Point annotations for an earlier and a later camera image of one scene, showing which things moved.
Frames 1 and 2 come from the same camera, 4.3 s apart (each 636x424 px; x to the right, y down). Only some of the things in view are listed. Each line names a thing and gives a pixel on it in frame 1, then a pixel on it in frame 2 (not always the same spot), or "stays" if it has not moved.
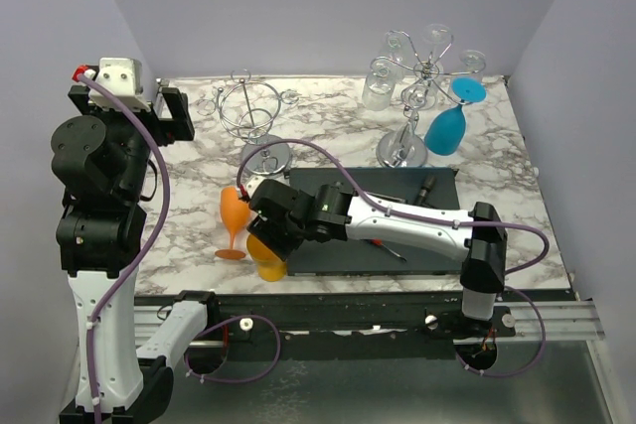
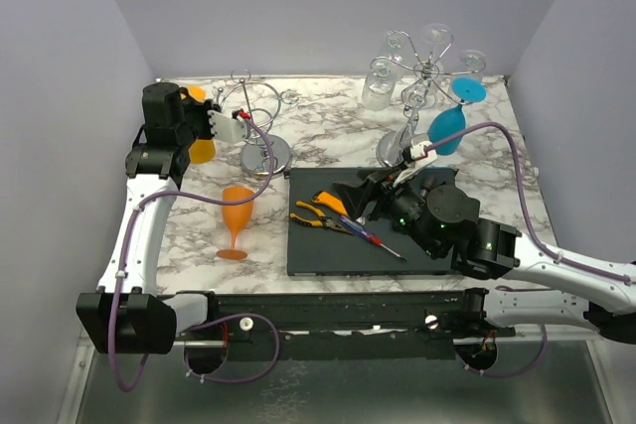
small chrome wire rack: [248, 109] stays
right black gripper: [263, 230] → [357, 198]
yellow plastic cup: [270, 266] → [202, 151]
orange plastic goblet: [235, 215] stays
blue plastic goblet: [445, 133] stays
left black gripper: [168, 127] → [202, 108]
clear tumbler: [472, 63] stays
